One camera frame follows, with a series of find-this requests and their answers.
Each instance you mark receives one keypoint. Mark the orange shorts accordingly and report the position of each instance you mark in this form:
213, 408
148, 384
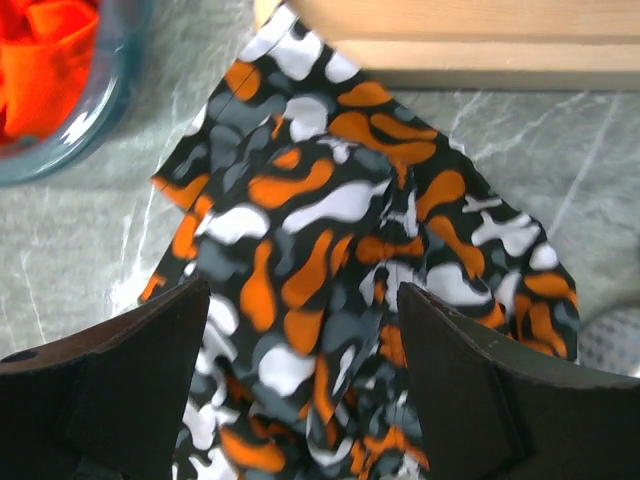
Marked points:
46, 52

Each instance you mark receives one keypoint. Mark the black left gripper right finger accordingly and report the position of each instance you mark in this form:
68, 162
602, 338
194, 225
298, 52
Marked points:
492, 408

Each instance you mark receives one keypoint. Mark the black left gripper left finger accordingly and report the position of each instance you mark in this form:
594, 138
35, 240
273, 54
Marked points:
106, 402

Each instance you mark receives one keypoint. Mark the teal plastic bin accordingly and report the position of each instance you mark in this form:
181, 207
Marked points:
114, 82

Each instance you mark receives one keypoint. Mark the white laundry basket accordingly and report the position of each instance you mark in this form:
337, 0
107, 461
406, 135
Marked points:
609, 341

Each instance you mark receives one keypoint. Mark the camouflage patterned shorts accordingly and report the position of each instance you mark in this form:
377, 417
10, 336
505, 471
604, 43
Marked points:
310, 195

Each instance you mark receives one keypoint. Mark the wooden clothes rack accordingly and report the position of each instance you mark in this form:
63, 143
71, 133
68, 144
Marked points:
537, 45

